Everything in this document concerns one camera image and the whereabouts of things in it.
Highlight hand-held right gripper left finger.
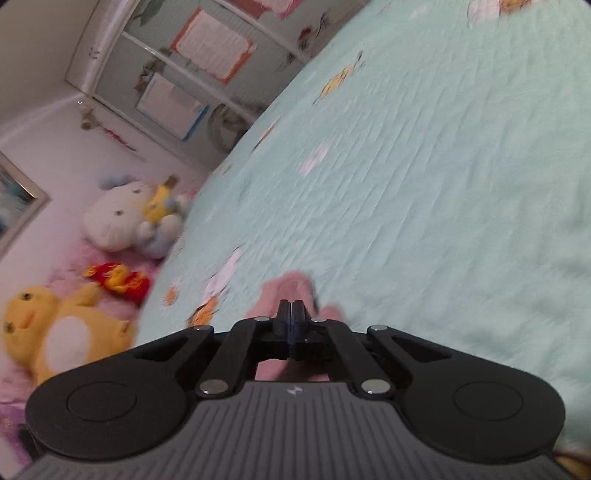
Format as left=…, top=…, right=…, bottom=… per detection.
left=133, top=299, right=294, bottom=400

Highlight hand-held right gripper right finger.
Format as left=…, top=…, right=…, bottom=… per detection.
left=292, top=299, right=453, bottom=400

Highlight pink t-shirt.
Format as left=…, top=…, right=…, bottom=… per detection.
left=245, top=271, right=345, bottom=384

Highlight red plush doll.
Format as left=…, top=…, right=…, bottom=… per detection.
left=83, top=262, right=151, bottom=308

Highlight small yellow plush toy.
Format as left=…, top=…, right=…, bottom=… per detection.
left=143, top=185, right=178, bottom=220

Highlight teal bee-print bedspread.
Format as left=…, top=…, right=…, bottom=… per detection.
left=134, top=0, right=591, bottom=457

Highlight white cat plush toy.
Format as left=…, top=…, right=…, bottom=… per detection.
left=83, top=174, right=190, bottom=259

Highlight grey hoops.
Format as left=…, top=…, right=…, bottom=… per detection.
left=207, top=104, right=259, bottom=153

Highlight red hanging ornament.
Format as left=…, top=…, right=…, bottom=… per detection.
left=99, top=122, right=146, bottom=160

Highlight large yellow plush toy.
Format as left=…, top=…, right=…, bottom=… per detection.
left=4, top=282, right=137, bottom=386

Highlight wardrobe with sliding doors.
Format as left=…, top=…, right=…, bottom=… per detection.
left=65, top=0, right=370, bottom=167

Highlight blue-bordered wall poster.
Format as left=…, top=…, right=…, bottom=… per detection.
left=135, top=71, right=209, bottom=141

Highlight wall lamp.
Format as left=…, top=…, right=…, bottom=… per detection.
left=78, top=106, right=105, bottom=130

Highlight orange-bordered wall poster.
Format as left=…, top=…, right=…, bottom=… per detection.
left=170, top=7, right=257, bottom=85

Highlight framed wall picture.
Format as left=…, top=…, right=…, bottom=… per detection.
left=0, top=152, right=51, bottom=257

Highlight pink-bordered wall poster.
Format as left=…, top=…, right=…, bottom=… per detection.
left=235, top=0, right=305, bottom=19

